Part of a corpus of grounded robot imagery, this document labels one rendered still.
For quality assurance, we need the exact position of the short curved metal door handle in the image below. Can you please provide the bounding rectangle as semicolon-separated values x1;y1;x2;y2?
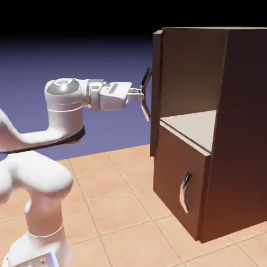
179;172;192;214

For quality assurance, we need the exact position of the dark brown wooden cabinet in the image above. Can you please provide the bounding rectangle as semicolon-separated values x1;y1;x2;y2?
150;26;267;244

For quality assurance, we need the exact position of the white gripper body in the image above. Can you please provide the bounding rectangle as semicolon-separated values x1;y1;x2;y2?
98;81;134;112

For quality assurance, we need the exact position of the short dark brown cabinet door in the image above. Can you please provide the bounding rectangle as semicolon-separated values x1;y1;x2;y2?
153;125;212;241

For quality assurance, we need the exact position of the long curved metal door handle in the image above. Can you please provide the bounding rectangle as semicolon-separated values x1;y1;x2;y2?
140;66;152;122

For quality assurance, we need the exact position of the tall dark brown cabinet door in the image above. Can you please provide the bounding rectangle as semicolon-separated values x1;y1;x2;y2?
150;30;164;157

